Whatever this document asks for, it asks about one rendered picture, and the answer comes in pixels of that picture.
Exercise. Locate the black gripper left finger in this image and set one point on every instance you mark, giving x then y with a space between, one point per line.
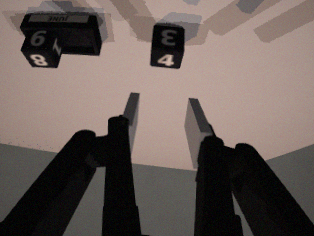
49 204

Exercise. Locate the black cube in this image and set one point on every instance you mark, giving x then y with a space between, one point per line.
167 48
43 48

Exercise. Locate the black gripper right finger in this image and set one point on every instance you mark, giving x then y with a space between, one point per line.
268 207

